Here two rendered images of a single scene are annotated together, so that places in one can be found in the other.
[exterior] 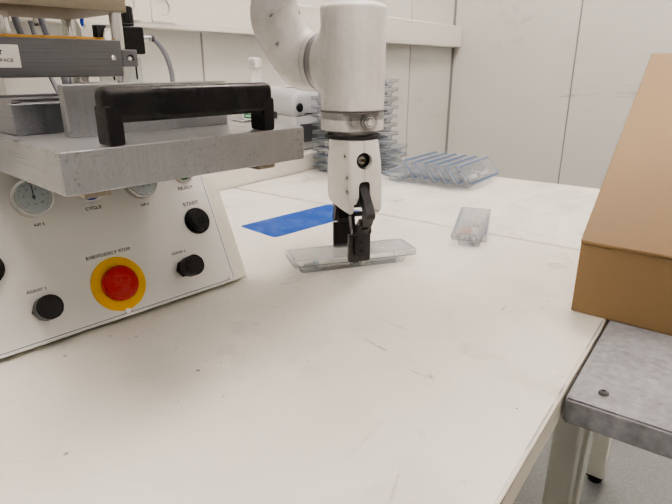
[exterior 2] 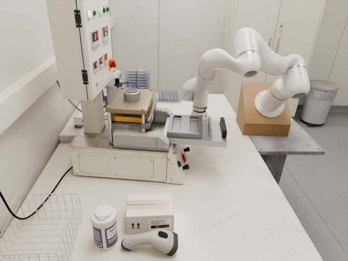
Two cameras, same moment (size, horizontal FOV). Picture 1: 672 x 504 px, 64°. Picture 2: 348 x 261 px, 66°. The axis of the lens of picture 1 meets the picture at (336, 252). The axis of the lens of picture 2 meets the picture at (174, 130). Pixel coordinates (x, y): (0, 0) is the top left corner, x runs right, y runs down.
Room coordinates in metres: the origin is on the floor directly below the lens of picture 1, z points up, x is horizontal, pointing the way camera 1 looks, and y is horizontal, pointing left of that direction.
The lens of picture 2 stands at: (-0.30, 1.05, 1.59)
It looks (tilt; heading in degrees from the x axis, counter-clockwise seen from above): 28 degrees down; 320
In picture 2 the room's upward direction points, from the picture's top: 3 degrees clockwise
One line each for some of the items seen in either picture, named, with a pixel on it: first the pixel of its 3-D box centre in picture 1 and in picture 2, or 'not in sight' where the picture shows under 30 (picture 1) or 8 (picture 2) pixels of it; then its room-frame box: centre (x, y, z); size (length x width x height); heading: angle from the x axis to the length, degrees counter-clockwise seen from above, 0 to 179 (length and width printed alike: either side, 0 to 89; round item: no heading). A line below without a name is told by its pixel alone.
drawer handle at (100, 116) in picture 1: (193, 110); (223, 126); (0.44, 0.11, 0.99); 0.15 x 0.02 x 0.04; 137
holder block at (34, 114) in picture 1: (93, 107); (185, 125); (0.57, 0.25, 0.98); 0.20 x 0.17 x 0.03; 137
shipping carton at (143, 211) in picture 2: not in sight; (149, 212); (0.35, 0.61, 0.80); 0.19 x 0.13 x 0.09; 54
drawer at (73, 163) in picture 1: (116, 123); (194, 128); (0.53, 0.21, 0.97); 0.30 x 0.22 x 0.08; 47
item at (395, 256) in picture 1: (351, 256); not in sight; (0.74, -0.02, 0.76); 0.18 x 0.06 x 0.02; 108
